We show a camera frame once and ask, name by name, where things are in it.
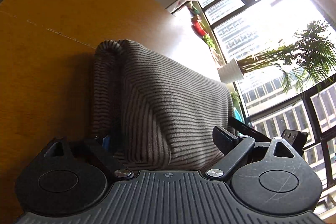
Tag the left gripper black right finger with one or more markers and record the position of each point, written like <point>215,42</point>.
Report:
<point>235,150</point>

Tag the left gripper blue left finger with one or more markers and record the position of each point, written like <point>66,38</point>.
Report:
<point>106,161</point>

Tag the striped grey knit sweater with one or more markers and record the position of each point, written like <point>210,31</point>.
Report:
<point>158,113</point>

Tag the teal plastic bucket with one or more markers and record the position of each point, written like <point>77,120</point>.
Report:
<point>237,115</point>

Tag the tall green palm plant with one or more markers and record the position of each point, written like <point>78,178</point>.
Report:
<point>310,58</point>

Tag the small green potted plant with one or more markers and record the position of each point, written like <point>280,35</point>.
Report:
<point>209,41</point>

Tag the red plastic basin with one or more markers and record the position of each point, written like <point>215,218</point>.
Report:
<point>198,27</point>

